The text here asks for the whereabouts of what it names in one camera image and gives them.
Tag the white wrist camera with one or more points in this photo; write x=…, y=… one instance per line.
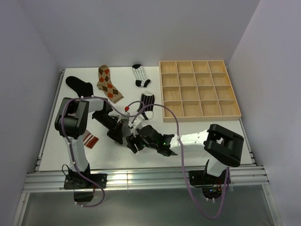
x=134, y=125
x=124, y=116

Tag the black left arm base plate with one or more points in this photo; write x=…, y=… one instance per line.
x=78, y=182

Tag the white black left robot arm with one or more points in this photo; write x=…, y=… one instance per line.
x=71, y=123

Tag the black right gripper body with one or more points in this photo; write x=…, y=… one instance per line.
x=141, y=142

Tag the black box under rail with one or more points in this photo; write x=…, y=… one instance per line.
x=83, y=196

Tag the white sock black toe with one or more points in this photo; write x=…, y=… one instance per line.
x=141, y=78

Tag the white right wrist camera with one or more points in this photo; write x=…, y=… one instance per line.
x=134, y=125

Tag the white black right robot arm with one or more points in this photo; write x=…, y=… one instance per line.
x=224, y=145

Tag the brown orange argyle sock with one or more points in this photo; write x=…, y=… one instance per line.
x=104, y=83

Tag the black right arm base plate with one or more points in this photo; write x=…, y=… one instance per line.
x=198, y=178

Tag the aluminium table edge rail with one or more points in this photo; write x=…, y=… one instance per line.
x=159, y=178

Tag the grey sock with black stripes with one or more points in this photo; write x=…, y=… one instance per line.
x=125, y=131

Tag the taupe sock red stripes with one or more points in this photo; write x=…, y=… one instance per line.
x=89, y=140

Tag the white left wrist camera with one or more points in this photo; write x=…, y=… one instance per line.
x=124, y=116

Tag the wooden compartment tray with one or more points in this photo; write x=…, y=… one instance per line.
x=197, y=90

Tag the black pinstriped sock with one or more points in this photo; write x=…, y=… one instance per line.
x=147, y=99

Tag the black sock white stripes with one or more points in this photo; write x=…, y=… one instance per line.
x=83, y=89

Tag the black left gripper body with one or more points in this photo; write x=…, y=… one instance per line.
x=106, y=120

